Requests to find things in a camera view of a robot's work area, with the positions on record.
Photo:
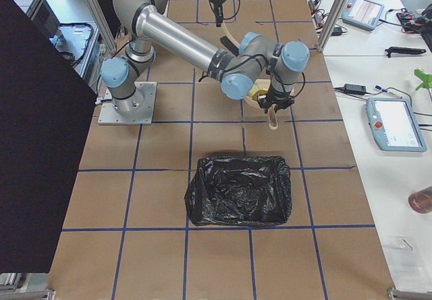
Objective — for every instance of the teach pendant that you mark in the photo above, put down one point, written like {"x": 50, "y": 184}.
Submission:
{"x": 364, "y": 14}
{"x": 393, "y": 125}

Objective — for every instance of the aluminium frame post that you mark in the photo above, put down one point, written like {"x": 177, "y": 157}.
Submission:
{"x": 329, "y": 25}

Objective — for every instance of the black handle tool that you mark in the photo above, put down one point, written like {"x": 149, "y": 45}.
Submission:
{"x": 404, "y": 51}

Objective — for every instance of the cream hand brush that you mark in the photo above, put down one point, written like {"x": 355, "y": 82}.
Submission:
{"x": 228, "y": 41}

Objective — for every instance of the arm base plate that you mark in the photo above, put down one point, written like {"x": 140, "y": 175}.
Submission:
{"x": 138, "y": 109}

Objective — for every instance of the teach pendant far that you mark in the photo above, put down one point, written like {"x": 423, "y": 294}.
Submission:
{"x": 364, "y": 14}

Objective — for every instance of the green clamp tool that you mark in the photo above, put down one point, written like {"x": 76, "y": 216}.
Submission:
{"x": 426, "y": 79}

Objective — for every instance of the black power adapter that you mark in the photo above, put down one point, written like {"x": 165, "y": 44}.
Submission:
{"x": 355, "y": 89}

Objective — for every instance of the yellow lemon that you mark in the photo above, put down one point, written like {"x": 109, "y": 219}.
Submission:
{"x": 261, "y": 94}

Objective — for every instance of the black bag lined bin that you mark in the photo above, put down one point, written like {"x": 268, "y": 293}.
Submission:
{"x": 240, "y": 191}

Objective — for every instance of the teach pendant near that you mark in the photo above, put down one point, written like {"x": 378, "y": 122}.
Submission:
{"x": 393, "y": 125}

